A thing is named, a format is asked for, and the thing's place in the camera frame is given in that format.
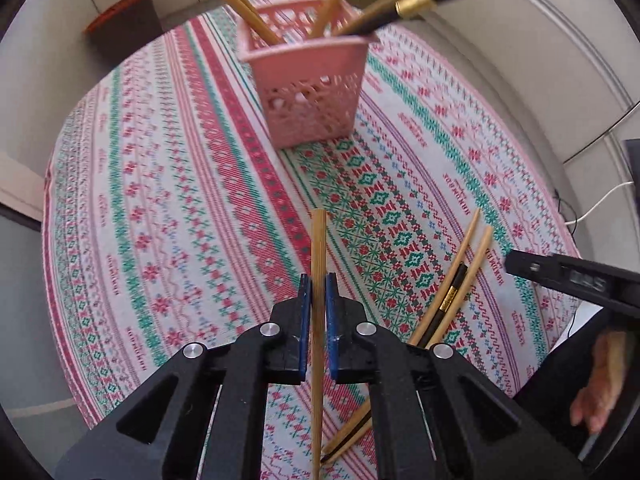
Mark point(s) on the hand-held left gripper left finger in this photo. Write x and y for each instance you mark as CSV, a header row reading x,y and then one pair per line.
x,y
305,320

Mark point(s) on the patterned tablecloth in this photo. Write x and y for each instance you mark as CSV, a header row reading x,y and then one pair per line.
x,y
175,185

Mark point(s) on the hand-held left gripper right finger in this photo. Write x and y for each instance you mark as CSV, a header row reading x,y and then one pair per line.
x,y
332,325

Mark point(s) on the pink plastic basket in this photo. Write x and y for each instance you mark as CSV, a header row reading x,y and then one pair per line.
x,y
310,85

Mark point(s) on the person's black trouser leg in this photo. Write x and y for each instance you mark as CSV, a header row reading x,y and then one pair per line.
x,y
550,375

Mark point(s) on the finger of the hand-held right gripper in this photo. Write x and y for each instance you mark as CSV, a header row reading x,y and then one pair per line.
x,y
530,263

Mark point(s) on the red trash bin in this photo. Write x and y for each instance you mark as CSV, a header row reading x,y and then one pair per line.
x,y
130,25

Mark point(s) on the person's right hand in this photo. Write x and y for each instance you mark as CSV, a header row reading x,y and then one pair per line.
x,y
602,385

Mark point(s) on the black gold-banded chopstick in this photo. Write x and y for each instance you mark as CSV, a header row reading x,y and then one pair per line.
x,y
452,292
412,6

